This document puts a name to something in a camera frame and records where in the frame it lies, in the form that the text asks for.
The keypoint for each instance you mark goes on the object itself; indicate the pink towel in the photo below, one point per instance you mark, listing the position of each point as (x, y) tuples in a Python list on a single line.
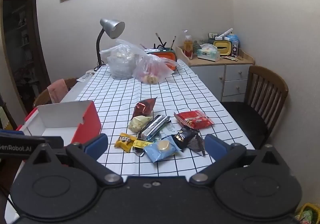
[(58, 90)]

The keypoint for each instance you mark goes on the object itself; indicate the white tube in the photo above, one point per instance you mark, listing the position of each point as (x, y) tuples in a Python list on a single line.
[(225, 33)]

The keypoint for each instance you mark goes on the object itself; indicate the orange collapsible container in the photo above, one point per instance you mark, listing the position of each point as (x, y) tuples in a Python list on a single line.
[(167, 56)]

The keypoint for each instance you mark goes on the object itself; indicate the grey desk lamp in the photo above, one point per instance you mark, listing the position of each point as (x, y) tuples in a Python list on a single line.
[(113, 26)]

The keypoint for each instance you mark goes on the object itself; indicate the flat printed packet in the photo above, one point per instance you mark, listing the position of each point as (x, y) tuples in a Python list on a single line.
[(86, 75)]

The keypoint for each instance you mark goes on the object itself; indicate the paint brush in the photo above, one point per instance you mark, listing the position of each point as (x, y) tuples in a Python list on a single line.
[(159, 39), (173, 42)]

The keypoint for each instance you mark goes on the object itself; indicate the pale green snack packet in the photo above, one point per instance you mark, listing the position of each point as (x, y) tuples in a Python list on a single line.
[(137, 122)]

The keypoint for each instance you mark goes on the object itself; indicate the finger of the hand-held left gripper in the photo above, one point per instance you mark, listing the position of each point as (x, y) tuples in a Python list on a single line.
[(53, 141), (11, 132)]

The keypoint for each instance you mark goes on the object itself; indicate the wooden chair with black seat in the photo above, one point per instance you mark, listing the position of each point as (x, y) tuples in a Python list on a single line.
[(265, 89)]

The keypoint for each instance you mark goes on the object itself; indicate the yellow snack packet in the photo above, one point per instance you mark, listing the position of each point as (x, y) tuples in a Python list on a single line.
[(125, 141)]

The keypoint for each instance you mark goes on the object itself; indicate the yellow green bag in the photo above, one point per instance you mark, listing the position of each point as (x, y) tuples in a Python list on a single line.
[(308, 214)]

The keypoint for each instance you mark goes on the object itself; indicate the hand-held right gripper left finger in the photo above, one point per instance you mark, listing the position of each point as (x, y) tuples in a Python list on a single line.
[(96, 143)]

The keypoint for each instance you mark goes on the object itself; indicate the pink plastic bag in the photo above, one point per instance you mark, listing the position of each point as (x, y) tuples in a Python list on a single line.
[(150, 69)]

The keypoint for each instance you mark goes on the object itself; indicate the wooden chair with towel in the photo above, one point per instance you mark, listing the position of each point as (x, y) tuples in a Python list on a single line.
[(41, 96)]

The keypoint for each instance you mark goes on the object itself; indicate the dark brown snack packet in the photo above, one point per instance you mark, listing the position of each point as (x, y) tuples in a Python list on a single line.
[(183, 136)]

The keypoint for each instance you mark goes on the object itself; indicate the red and white cardboard box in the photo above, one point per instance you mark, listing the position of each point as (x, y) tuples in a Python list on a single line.
[(87, 121)]

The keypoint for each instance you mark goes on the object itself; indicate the white cabinet with wooden top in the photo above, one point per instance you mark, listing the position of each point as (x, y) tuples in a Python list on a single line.
[(232, 76)]

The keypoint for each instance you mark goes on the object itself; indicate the yellow jelly sachet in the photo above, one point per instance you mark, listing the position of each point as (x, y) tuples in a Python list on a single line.
[(142, 144)]

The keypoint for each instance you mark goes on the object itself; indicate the green white tissue pack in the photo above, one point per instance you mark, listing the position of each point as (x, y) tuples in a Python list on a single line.
[(208, 53)]

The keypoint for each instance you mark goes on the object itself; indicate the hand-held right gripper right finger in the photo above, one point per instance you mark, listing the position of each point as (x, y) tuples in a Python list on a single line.
[(215, 146)]

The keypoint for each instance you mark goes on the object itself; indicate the clear plastic bag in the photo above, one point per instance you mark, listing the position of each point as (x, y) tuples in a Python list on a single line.
[(120, 64)]

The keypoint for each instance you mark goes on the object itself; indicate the dark translucent snack wrapper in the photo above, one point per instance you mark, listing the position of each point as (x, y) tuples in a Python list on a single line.
[(197, 146)]

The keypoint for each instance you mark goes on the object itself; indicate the silver foil snack packet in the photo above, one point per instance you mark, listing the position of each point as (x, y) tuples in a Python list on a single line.
[(155, 125)]

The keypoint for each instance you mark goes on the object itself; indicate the yellow tissue box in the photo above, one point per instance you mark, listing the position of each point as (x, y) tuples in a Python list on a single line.
[(222, 48)]

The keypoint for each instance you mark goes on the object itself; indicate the dark red foil snack packet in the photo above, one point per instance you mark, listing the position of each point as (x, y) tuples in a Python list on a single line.
[(143, 107)]

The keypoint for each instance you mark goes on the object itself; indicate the bottle with orange liquid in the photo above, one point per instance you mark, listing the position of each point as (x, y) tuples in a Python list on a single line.
[(188, 45)]

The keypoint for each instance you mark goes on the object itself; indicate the blue biscuit snack packet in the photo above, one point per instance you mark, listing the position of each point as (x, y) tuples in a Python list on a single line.
[(160, 150)]

